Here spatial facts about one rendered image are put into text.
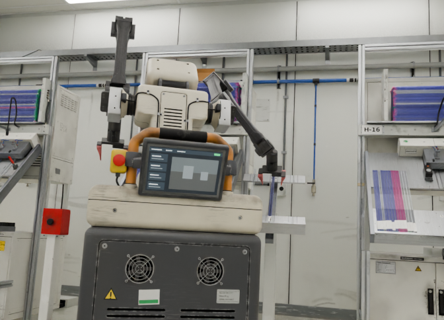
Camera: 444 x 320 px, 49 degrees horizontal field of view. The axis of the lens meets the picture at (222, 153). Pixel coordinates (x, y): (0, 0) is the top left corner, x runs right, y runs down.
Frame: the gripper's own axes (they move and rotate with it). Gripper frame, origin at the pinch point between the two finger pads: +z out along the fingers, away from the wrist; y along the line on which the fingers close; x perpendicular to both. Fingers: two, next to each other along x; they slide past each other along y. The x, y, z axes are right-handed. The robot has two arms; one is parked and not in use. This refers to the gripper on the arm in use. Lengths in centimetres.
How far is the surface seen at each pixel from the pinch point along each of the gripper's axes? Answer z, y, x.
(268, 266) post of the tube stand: 32.9, 0.0, 27.2
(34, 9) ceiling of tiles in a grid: -14, 278, -290
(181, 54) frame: -34, 68, -100
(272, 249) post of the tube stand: 26.5, -1.7, 21.6
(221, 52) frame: -35, 40, -100
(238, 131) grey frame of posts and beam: 3, 25, -59
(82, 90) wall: 56, 212, -231
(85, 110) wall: 72, 207, -217
